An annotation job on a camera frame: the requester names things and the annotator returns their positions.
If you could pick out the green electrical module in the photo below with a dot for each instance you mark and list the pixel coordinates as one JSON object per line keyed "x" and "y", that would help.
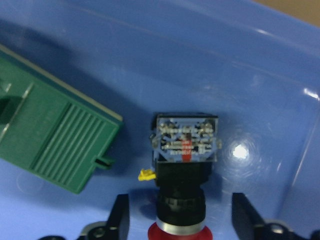
{"x": 49, "y": 128}

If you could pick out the red emergency stop button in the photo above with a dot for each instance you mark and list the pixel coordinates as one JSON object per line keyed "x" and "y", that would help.
{"x": 184, "y": 148}

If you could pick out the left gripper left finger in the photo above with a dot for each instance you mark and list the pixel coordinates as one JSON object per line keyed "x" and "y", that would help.
{"x": 118, "y": 223}

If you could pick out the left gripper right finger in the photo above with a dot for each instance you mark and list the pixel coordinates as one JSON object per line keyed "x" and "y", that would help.
{"x": 246, "y": 221}

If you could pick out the blue plastic tray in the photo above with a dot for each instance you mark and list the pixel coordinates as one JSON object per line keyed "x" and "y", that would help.
{"x": 257, "y": 69}

